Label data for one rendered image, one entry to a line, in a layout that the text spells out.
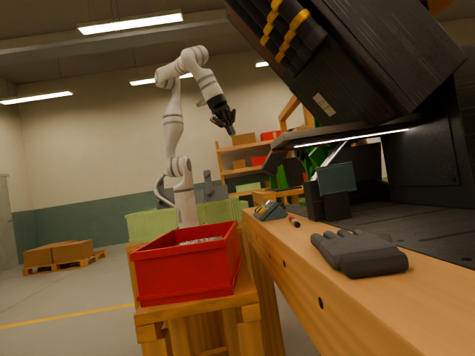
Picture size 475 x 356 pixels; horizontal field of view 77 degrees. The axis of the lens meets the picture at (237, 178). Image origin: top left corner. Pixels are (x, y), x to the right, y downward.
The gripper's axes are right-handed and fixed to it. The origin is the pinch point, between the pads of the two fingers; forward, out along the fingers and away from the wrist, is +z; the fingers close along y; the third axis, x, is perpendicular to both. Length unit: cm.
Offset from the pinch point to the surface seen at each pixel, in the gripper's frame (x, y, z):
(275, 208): -19.8, -15.0, 29.2
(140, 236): 86, -22, 29
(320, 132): -49, -18, 11
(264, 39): -43.7, -16.6, -14.1
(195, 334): 73, -26, 91
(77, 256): 538, 5, 63
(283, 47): -49, -18, -9
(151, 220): 80, -15, 24
